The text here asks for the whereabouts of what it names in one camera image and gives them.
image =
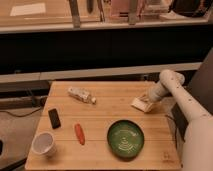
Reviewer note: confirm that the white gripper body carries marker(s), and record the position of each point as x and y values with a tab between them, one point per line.
156	93

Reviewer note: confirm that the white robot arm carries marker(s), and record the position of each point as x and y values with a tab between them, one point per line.
197	154

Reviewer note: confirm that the green ceramic bowl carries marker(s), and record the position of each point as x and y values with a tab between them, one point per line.
125	139

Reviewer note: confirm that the black smartphone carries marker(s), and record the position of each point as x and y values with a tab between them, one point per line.
54	118

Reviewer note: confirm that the white cup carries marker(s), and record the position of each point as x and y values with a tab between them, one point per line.
44	144

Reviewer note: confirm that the white paper sheet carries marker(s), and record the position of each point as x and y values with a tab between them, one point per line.
36	8

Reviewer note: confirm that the grey metal post right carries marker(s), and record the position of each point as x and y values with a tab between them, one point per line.
132	12

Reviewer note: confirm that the grey metal post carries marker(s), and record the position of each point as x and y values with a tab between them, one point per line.
132	12
75	13

